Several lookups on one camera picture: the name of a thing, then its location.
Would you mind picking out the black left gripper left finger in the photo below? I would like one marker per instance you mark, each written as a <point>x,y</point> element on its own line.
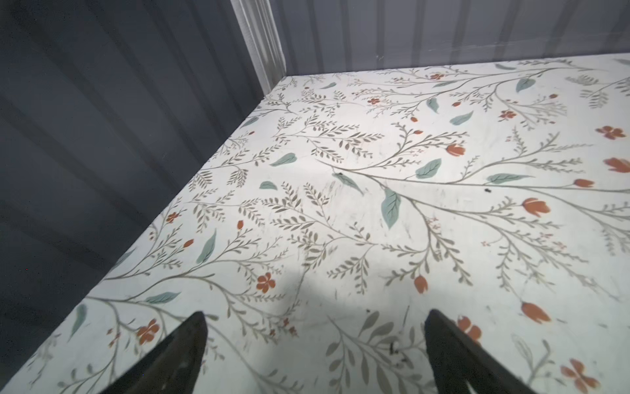
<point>173,366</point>

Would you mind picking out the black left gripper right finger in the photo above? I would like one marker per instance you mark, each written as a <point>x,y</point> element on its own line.
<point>460,365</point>

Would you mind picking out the floral patterned table mat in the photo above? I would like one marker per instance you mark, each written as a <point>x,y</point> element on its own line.
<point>347,206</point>

